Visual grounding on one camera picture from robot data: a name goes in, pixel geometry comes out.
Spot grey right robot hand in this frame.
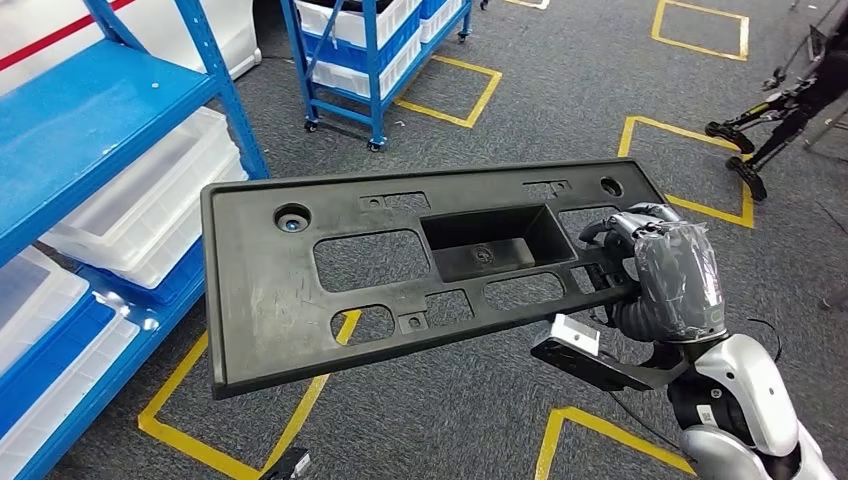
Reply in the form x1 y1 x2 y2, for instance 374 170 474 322
578 201 729 345

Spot black plastic plate bracket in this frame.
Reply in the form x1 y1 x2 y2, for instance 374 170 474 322
200 157 667 401

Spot blue wheeled shelf rack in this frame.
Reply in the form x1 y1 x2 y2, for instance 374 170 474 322
281 0 475 154

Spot large blue metal shelf rack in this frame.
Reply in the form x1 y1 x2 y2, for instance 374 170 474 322
0 0 271 480

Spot yellow floor tape square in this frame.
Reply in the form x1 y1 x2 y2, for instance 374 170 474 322
535 407 697 480

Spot black standing humanoid robot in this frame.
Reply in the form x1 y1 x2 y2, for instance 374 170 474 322
704 0 848 203

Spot white car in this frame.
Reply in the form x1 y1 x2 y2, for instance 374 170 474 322
0 0 263 94

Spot long red barrier belt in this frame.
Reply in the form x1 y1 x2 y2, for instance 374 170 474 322
0 0 137 73

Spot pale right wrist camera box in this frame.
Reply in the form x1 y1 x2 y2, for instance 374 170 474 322
551 313 602 358

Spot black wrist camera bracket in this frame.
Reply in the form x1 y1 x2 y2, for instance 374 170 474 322
529 327 690 393

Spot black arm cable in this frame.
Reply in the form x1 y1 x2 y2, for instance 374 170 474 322
606 390 687 455

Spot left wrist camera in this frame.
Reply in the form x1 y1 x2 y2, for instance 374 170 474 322
261 448 311 480

